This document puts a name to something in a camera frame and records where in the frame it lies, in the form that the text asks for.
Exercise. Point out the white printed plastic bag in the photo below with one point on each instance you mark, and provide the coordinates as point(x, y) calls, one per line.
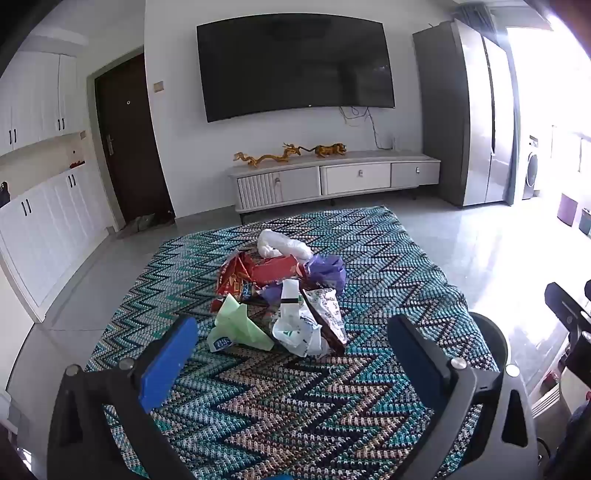
point(293, 332)

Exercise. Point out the white wall cabinets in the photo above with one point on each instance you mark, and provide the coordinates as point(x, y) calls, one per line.
point(37, 97)

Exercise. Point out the brown-lined snack packet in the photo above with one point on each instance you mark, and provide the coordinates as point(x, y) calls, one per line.
point(330, 314)

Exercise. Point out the black bag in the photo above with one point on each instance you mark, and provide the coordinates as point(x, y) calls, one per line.
point(4, 194)

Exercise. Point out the green storage bin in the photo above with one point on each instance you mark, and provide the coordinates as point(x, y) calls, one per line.
point(585, 221)

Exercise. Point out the zigzag patterned rug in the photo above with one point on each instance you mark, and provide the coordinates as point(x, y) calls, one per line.
point(277, 406)

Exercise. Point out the white router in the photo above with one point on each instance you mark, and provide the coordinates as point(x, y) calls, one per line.
point(394, 141)

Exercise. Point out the black wall television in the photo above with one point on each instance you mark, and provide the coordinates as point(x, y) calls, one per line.
point(295, 64)

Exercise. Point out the white shoe cabinet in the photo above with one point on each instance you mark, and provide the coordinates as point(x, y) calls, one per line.
point(51, 226)

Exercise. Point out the green paper wrapper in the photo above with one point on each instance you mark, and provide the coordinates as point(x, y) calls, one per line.
point(240, 325)

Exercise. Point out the small red ornament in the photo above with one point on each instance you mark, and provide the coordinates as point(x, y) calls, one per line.
point(76, 163)

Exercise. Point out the red snack wrapper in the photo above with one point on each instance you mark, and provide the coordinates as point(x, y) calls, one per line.
point(274, 270)

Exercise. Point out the purple plastic bag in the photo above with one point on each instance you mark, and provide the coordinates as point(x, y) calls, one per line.
point(325, 272)

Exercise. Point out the golden tiger figurine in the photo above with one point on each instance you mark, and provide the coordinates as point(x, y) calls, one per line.
point(328, 150)

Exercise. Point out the purple storage bin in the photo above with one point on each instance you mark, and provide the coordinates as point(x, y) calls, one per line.
point(567, 210)

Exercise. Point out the red printed snack packet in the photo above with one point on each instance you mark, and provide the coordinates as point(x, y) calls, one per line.
point(233, 277)

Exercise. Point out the white washing machine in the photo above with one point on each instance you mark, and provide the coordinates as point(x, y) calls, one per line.
point(531, 170)

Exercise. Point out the white television cabinet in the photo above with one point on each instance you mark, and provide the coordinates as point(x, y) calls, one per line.
point(332, 177)

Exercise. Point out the grey refrigerator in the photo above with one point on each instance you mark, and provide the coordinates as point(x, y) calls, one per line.
point(471, 115)

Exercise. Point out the dark brown entrance door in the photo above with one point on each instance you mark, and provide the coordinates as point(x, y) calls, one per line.
point(131, 152)

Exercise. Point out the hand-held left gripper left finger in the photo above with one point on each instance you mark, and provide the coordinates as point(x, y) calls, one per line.
point(168, 360)

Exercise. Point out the shoes by door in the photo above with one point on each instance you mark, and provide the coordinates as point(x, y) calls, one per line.
point(145, 223)

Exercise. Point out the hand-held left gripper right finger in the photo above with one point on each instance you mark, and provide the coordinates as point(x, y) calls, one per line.
point(415, 364)

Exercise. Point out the golden dragon figurine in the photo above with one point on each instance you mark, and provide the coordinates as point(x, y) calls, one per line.
point(263, 159)

